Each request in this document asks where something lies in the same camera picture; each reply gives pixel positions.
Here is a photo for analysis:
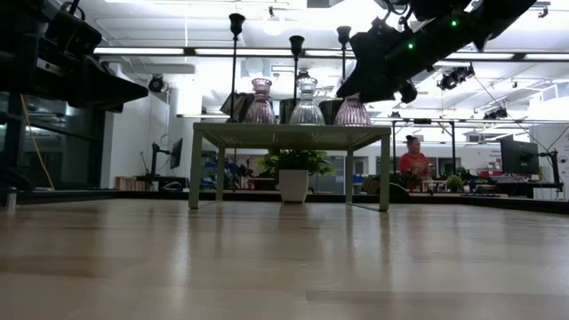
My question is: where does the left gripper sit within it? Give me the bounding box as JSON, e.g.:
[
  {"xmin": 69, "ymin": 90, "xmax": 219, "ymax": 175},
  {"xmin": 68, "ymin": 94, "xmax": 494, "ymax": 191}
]
[{"xmin": 0, "ymin": 0, "xmax": 150, "ymax": 116}]

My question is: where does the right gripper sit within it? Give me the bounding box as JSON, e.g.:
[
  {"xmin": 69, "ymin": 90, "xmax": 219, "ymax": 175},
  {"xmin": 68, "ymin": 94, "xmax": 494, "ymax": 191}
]
[{"xmin": 334, "ymin": 17, "xmax": 429, "ymax": 105}]

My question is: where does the pink ribbed glass candle holder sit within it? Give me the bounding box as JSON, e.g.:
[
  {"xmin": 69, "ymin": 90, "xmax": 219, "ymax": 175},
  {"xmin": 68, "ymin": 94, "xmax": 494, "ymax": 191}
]
[
  {"xmin": 333, "ymin": 93, "xmax": 373, "ymax": 128},
  {"xmin": 243, "ymin": 77, "xmax": 278, "ymax": 125}
]

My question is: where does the clear ribbed glass candle holder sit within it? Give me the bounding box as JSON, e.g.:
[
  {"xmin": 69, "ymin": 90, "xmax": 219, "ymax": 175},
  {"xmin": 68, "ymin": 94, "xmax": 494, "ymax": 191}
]
[{"xmin": 288, "ymin": 76, "xmax": 327, "ymax": 126}]

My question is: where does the person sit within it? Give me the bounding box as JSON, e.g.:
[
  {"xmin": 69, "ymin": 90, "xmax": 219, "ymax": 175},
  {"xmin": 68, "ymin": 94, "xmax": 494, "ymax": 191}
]
[{"xmin": 397, "ymin": 134, "xmax": 434, "ymax": 194}]

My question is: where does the long ceiling light bar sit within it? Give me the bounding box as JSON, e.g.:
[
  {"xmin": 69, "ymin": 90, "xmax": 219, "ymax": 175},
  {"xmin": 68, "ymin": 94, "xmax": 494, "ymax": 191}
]
[{"xmin": 91, "ymin": 45, "xmax": 569, "ymax": 63}]

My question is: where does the black computer monitor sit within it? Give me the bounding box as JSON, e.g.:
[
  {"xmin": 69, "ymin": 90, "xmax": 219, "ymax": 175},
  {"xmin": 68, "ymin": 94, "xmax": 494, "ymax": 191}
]
[
  {"xmin": 499, "ymin": 133, "xmax": 541, "ymax": 176},
  {"xmin": 170, "ymin": 137, "xmax": 185, "ymax": 171}
]

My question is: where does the pale green metal shelf riser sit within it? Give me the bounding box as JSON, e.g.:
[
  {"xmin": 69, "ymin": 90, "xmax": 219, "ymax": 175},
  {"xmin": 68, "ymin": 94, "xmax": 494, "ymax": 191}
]
[{"xmin": 188, "ymin": 121, "xmax": 394, "ymax": 213}]

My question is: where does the green plant in white pot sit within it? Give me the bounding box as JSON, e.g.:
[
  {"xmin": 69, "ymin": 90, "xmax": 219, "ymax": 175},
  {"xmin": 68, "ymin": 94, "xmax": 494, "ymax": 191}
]
[{"xmin": 256, "ymin": 148, "xmax": 337, "ymax": 204}]

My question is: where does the black ceiling camera rig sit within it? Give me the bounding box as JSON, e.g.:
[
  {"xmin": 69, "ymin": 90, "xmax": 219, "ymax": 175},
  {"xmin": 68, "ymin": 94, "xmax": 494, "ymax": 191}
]
[{"xmin": 437, "ymin": 64, "xmax": 477, "ymax": 92}]

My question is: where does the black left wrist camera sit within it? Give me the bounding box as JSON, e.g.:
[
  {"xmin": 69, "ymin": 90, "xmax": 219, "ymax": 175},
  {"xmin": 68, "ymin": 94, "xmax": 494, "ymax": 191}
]
[{"xmin": 45, "ymin": 7, "xmax": 104, "ymax": 58}]

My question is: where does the thin yellow cable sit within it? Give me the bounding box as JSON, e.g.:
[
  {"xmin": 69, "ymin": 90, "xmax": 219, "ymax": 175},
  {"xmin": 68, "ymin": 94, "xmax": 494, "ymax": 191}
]
[{"xmin": 19, "ymin": 92, "xmax": 57, "ymax": 192}]

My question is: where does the black aluminium table frame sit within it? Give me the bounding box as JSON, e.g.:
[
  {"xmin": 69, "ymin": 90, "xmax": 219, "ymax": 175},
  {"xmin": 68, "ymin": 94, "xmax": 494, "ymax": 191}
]
[{"xmin": 0, "ymin": 188, "xmax": 569, "ymax": 216}]

